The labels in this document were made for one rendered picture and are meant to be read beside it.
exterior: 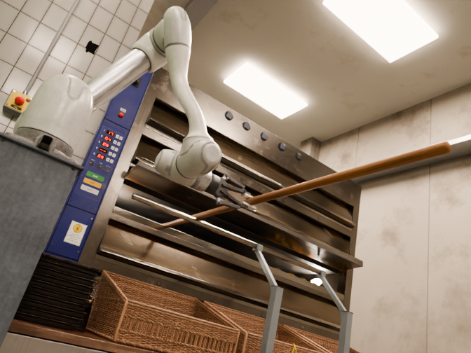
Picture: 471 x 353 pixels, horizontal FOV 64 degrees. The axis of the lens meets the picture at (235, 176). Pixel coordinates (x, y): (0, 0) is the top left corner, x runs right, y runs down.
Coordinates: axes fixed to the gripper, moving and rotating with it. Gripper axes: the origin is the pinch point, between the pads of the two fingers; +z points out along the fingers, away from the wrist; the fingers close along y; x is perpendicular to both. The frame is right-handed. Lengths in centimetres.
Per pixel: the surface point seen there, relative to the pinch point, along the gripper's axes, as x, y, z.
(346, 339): -16, 37, 84
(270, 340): -16, 47, 37
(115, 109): -74, -48, -52
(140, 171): -67, -18, -29
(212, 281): -75, 23, 35
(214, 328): -27, 48, 15
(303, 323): -76, 29, 111
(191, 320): -27, 48, 3
